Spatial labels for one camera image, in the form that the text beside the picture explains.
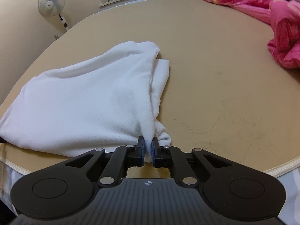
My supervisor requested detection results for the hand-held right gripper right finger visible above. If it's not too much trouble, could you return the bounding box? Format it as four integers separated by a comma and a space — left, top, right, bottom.
151, 137, 228, 188

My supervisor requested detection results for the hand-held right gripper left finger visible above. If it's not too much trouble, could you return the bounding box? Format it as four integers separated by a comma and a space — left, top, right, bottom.
65, 135, 147, 188

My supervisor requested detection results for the white long-sleeve shirt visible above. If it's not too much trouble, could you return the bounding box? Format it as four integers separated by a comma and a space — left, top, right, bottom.
0, 41, 173, 163

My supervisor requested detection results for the tan mattress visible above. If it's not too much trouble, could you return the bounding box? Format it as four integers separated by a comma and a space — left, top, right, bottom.
0, 0, 300, 179

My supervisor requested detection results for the light blue bed sheet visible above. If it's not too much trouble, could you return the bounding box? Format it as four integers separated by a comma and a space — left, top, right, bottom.
0, 160, 300, 218

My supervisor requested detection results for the white standing fan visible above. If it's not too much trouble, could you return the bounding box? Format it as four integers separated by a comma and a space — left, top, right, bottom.
38, 0, 70, 32

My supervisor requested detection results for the pink blanket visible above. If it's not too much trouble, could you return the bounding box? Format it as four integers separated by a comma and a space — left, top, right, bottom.
189, 0, 300, 70

